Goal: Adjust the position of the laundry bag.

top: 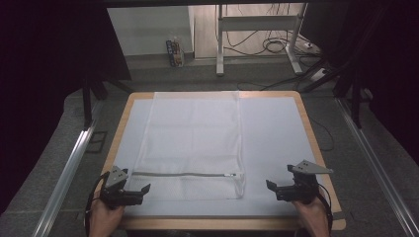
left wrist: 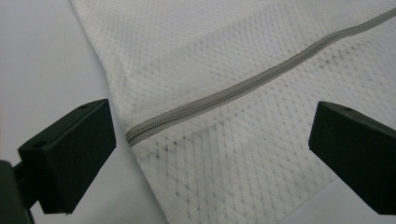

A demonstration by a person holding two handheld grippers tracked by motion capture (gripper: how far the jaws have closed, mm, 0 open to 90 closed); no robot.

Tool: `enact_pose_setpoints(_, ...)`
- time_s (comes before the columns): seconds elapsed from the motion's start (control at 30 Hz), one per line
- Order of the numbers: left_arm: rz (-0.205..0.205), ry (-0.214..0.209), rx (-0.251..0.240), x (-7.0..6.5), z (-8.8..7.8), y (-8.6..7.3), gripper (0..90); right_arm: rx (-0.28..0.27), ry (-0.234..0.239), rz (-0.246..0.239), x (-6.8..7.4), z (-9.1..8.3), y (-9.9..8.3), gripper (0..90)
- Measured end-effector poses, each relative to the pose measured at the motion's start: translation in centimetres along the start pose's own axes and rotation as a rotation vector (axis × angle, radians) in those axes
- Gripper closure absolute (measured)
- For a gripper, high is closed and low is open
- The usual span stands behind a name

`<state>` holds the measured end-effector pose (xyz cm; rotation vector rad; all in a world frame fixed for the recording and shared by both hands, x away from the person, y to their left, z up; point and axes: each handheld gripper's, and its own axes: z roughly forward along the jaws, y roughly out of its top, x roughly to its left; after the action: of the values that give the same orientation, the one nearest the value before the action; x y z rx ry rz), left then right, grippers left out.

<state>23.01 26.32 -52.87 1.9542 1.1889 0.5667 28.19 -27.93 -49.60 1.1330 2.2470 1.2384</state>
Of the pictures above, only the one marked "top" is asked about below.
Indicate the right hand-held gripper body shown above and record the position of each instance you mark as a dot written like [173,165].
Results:
[303,189]

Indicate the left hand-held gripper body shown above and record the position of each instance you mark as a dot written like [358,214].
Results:
[115,194]

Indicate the white mesh laundry bag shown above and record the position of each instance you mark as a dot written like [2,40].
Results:
[192,141]

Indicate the person's left hand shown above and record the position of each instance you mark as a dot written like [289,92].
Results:
[104,219]

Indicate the person's right hand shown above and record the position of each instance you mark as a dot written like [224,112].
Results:
[313,219]

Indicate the white table mat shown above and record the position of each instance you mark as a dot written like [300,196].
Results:
[280,138]

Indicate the black metal stand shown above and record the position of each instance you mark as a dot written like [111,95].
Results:
[355,98]
[87,102]

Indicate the white power strip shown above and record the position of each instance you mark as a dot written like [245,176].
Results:
[318,74]

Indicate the dark curtain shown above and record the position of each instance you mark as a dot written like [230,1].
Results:
[42,82]
[395,65]

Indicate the pack of bottles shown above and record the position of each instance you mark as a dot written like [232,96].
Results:
[175,52]

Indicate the white cabinet panel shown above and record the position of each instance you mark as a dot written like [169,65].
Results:
[148,29]

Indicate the aluminium floor rail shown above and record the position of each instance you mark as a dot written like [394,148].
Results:
[375,164]
[66,174]

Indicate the black rectangular floor frame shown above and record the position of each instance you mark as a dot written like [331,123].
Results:
[97,141]

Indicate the white metal desk frame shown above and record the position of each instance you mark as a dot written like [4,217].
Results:
[257,23]

